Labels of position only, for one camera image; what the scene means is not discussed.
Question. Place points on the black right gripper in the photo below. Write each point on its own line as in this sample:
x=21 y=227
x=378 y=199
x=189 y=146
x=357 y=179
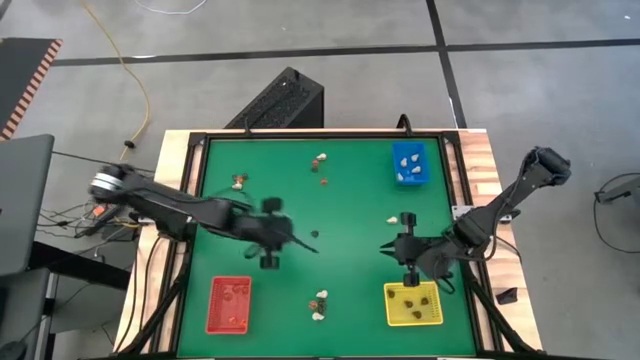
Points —
x=420 y=252

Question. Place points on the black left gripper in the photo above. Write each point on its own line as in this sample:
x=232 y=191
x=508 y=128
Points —
x=267 y=230

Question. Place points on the yellow plastic basket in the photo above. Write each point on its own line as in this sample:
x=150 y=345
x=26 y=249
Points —
x=400 y=317

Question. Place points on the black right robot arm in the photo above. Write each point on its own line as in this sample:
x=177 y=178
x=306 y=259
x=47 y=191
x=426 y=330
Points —
x=520 y=185

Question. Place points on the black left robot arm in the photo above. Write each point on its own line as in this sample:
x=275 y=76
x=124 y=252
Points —
x=165 y=202

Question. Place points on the green table mat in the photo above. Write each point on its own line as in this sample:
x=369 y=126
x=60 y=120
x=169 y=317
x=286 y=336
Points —
x=350 y=210

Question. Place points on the blue plastic basket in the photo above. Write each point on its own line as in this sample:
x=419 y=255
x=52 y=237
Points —
x=422 y=150

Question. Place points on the red plastic basket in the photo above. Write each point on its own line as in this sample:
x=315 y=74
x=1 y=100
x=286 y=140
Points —
x=220 y=310

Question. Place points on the small black wedge object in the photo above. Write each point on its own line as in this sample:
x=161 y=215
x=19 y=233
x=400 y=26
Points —
x=507 y=296

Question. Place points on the black computer tower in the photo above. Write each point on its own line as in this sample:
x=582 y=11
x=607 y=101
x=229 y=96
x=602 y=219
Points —
x=280 y=102

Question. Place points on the black power strip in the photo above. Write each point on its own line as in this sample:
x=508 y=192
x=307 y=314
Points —
x=100 y=220

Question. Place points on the black desk top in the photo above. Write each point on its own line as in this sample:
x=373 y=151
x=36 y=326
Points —
x=75 y=265

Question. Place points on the grey desk panel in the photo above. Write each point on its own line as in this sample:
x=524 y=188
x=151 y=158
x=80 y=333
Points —
x=22 y=200

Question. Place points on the black mat orange striped edge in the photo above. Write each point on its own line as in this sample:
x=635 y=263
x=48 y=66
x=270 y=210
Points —
x=22 y=75

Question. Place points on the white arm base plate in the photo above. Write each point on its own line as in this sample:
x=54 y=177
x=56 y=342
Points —
x=460 y=211

